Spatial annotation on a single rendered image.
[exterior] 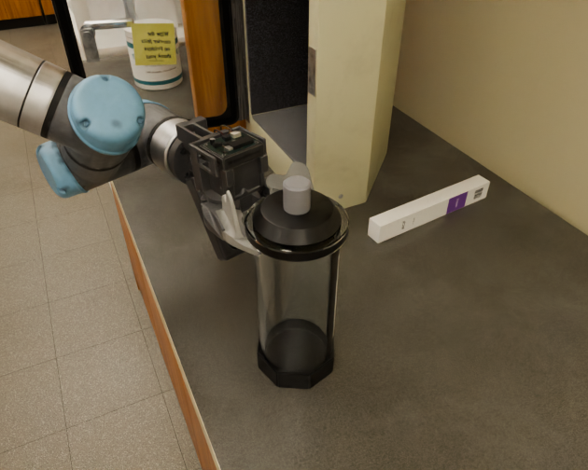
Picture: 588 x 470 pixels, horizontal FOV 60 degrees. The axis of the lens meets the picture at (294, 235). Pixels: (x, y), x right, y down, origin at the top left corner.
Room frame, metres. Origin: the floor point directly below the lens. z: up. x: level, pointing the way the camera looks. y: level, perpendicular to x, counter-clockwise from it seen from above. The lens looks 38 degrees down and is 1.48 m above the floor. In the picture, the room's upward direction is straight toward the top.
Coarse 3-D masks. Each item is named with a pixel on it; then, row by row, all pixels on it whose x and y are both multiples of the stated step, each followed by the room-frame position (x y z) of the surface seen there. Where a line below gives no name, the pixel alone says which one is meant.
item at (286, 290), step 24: (264, 240) 0.39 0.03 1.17; (336, 240) 0.39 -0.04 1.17; (264, 264) 0.40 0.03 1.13; (288, 264) 0.38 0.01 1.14; (312, 264) 0.38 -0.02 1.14; (264, 288) 0.40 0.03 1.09; (288, 288) 0.38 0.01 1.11; (312, 288) 0.38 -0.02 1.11; (264, 312) 0.40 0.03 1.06; (288, 312) 0.38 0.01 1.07; (312, 312) 0.39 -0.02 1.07; (264, 336) 0.40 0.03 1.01; (288, 336) 0.38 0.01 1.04; (312, 336) 0.39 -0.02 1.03; (288, 360) 0.38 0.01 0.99; (312, 360) 0.39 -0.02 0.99
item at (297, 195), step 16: (288, 192) 0.42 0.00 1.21; (304, 192) 0.42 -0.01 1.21; (272, 208) 0.43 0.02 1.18; (288, 208) 0.42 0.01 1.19; (304, 208) 0.42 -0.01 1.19; (320, 208) 0.43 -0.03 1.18; (336, 208) 0.44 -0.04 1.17; (256, 224) 0.41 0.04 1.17; (272, 224) 0.40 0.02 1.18; (288, 224) 0.40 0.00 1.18; (304, 224) 0.40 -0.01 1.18; (320, 224) 0.40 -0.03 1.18; (336, 224) 0.41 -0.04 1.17; (272, 240) 0.39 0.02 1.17; (288, 240) 0.39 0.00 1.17; (304, 240) 0.39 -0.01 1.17; (320, 240) 0.39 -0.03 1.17
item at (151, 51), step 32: (96, 0) 0.94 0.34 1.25; (128, 0) 0.96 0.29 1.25; (160, 0) 0.97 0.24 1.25; (192, 0) 0.99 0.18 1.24; (96, 32) 0.94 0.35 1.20; (128, 32) 0.95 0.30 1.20; (160, 32) 0.97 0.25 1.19; (192, 32) 0.99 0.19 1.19; (96, 64) 0.93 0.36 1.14; (128, 64) 0.95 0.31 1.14; (160, 64) 0.97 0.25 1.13; (192, 64) 0.98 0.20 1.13; (160, 96) 0.96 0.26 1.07; (192, 96) 0.98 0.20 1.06; (224, 96) 1.00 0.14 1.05
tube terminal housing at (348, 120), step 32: (320, 0) 0.74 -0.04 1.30; (352, 0) 0.76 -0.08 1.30; (384, 0) 0.78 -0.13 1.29; (320, 32) 0.74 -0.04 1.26; (352, 32) 0.76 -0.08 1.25; (384, 32) 0.79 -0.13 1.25; (320, 64) 0.74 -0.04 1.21; (352, 64) 0.76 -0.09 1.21; (384, 64) 0.82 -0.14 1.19; (320, 96) 0.74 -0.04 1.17; (352, 96) 0.76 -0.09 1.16; (384, 96) 0.85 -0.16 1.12; (256, 128) 0.97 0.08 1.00; (320, 128) 0.74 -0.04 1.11; (352, 128) 0.77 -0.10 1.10; (384, 128) 0.89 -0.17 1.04; (288, 160) 0.83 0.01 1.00; (320, 160) 0.74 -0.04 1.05; (352, 160) 0.77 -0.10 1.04; (320, 192) 0.74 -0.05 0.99; (352, 192) 0.77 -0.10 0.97
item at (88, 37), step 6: (84, 30) 0.92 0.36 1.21; (90, 30) 0.92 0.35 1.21; (84, 36) 0.91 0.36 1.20; (90, 36) 0.92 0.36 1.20; (84, 42) 0.92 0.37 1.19; (90, 42) 0.92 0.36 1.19; (84, 48) 0.92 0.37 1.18; (90, 48) 0.92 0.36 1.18; (96, 48) 0.92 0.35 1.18; (90, 54) 0.92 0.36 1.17; (96, 54) 0.92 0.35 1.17; (90, 60) 0.92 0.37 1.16; (96, 60) 0.92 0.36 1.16
